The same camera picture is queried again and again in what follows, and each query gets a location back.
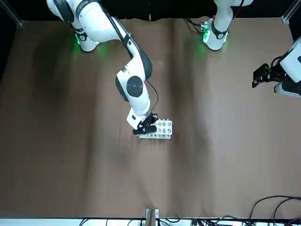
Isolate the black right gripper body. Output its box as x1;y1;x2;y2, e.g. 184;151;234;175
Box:
138;115;155;128

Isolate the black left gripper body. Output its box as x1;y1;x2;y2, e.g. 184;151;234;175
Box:
268;65;286;82

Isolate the white test tube rack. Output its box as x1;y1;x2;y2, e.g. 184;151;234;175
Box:
138;119;175;140

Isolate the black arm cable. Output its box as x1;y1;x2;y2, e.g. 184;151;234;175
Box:
103;9;159;116

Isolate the aluminium frame post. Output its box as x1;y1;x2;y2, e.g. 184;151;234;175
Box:
145;207;159;226
281;0;301;24
0;0;24;29

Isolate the black base cable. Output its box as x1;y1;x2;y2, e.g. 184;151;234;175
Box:
183;17;203;33

